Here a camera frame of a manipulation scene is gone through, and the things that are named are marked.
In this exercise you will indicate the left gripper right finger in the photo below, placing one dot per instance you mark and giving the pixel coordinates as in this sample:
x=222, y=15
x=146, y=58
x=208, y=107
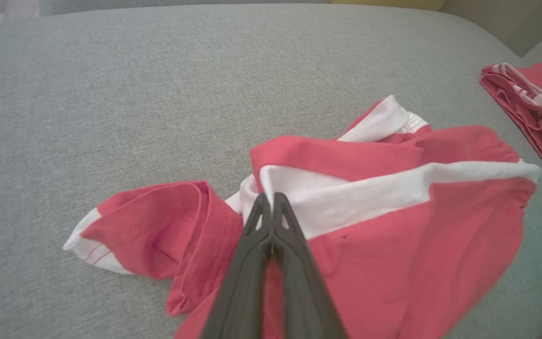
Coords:
x=304, y=292

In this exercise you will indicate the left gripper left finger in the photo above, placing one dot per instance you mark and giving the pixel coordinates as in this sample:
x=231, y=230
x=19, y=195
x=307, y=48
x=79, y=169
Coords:
x=243, y=282

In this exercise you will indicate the grey fabric sofa seat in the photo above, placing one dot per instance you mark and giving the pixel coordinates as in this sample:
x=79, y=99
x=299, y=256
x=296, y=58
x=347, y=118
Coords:
x=111, y=94

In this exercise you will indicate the taupe sofa seat section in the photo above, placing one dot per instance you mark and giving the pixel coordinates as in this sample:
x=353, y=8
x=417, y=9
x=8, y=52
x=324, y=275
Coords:
x=497, y=19

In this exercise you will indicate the red shorts with white band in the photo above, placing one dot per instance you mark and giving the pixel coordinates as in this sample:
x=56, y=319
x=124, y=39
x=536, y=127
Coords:
x=393, y=259

